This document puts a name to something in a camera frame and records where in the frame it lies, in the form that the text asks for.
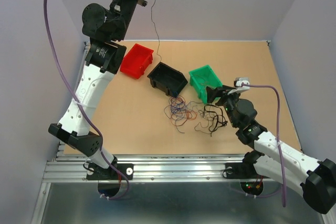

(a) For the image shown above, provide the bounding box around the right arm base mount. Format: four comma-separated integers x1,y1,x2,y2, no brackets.
222,162,261,180

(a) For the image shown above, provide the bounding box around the blue thin cable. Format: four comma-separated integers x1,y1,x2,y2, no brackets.
162,91,197,134

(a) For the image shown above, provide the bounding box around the aluminium table frame rail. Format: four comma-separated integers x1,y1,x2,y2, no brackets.
43,41,318,223

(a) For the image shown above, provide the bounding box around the black thick cable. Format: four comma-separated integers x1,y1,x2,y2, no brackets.
194,104,228,137

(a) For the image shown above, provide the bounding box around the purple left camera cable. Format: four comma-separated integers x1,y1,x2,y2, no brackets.
43,0,130,201

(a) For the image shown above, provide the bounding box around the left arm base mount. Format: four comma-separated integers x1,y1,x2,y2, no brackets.
83,162,134,180

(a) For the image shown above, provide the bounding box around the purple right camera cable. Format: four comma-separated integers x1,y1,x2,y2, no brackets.
243,82,287,208

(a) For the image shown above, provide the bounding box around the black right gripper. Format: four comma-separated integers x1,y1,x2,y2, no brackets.
206,84,243,128

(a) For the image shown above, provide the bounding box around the purple camera cable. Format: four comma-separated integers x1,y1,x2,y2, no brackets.
43,0,130,201
243,82,287,208

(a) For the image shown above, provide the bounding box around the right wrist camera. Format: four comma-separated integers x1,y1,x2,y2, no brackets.
228,77,250,94

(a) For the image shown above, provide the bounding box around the black plastic bin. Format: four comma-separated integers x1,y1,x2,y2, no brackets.
147,62,188,98

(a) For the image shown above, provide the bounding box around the green plastic bin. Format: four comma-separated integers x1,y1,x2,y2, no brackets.
189,65,223,104

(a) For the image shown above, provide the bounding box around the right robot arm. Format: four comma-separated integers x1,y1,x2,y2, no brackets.
206,81,335,214

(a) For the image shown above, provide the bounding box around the red plastic bin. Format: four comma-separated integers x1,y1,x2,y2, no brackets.
120,44,154,79

